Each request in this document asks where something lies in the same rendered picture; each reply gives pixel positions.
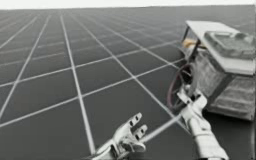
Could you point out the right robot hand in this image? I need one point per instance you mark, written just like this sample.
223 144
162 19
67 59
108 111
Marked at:
193 107

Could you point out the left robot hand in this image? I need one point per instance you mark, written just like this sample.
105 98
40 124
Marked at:
126 139

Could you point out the dark steering wheel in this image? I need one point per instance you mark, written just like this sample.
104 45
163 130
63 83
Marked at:
170 87

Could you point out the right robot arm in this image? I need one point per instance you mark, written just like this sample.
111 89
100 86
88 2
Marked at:
206 140

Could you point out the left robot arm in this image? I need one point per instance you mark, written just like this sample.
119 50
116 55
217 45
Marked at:
103 151

